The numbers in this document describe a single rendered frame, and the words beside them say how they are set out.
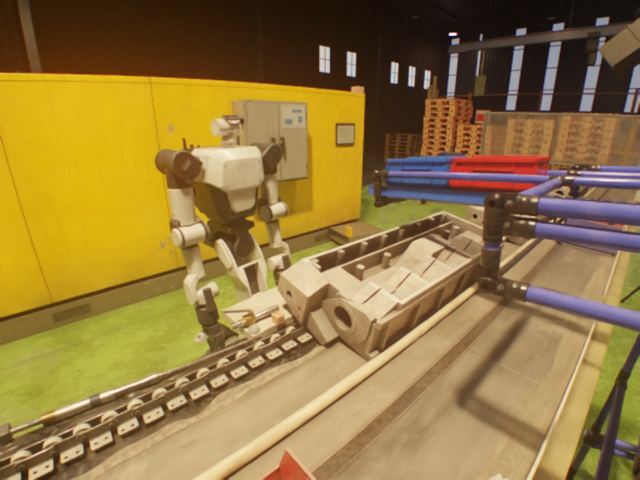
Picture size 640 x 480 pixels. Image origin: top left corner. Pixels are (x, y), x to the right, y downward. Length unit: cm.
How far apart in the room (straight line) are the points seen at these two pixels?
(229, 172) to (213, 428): 86
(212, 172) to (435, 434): 110
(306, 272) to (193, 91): 223
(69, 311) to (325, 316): 240
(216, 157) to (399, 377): 98
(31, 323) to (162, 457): 237
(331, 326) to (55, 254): 231
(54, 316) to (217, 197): 212
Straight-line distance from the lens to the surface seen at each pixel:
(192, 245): 130
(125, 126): 283
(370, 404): 93
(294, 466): 67
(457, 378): 107
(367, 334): 98
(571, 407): 140
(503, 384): 110
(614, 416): 137
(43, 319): 313
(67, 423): 105
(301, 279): 105
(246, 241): 140
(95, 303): 310
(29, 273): 298
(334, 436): 87
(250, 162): 131
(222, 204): 129
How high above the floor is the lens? 145
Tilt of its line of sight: 21 degrees down
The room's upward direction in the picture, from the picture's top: straight up
